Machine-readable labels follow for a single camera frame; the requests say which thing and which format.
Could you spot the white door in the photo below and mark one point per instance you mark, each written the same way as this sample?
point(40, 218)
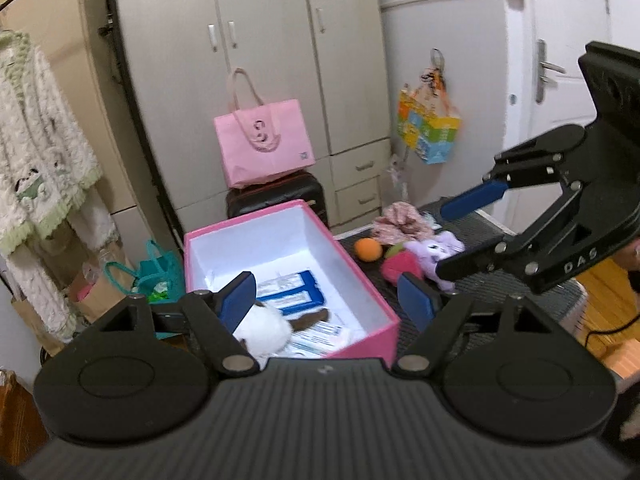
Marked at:
point(550, 20)

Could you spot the blue wipes packet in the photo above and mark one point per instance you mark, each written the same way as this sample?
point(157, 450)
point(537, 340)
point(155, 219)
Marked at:
point(295, 290)

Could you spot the black bubble mat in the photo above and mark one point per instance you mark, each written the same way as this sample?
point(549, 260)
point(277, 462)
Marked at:
point(475, 234)

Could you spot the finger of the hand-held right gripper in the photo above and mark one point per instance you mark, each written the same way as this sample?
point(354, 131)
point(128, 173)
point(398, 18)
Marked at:
point(452, 266)
point(475, 201)

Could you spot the colourful printed gift bag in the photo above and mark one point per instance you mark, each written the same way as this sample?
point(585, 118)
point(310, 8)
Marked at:
point(425, 127)

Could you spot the orange ball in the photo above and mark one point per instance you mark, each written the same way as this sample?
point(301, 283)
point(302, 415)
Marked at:
point(368, 249)

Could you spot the wooden nightstand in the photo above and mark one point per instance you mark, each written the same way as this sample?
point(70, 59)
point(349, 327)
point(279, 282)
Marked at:
point(15, 410)

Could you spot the pink floral cloth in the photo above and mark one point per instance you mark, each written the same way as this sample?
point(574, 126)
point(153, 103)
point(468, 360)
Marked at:
point(402, 220)

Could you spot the black suitcase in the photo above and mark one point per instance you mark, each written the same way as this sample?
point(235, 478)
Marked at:
point(280, 200)

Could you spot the black white fleece clothing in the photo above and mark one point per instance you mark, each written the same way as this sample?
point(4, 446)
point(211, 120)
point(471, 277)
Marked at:
point(627, 400)

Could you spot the pink strawberry plush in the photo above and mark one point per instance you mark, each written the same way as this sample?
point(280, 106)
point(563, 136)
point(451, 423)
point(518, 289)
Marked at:
point(400, 267)

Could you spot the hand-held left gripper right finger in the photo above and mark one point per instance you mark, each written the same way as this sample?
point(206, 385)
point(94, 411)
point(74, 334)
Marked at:
point(417, 296)

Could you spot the white plush toy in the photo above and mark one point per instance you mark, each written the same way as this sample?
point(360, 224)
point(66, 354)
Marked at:
point(265, 330)

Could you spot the pink cardboard box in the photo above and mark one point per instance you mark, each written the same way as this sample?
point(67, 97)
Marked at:
point(372, 345)

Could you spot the white wipes packet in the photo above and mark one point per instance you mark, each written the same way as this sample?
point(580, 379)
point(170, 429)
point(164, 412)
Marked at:
point(320, 337)

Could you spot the beige wardrobe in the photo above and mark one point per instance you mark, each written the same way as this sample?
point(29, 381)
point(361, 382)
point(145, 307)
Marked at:
point(260, 0)

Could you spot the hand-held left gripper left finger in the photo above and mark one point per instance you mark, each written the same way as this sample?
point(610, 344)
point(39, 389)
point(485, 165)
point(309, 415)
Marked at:
point(240, 296)

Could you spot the teal gift bag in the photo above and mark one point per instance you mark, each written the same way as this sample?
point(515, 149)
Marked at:
point(160, 272)

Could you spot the brown paper bag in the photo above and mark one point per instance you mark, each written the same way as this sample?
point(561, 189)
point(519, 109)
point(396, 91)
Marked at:
point(97, 295)
point(30, 325)

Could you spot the pink tote bag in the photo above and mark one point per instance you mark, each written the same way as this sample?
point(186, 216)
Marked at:
point(265, 145)

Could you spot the purple plush toy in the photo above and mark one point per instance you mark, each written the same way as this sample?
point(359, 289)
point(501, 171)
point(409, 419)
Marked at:
point(440, 255)

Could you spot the cream fleece pajamas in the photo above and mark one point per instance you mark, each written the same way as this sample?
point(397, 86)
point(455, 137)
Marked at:
point(35, 135)

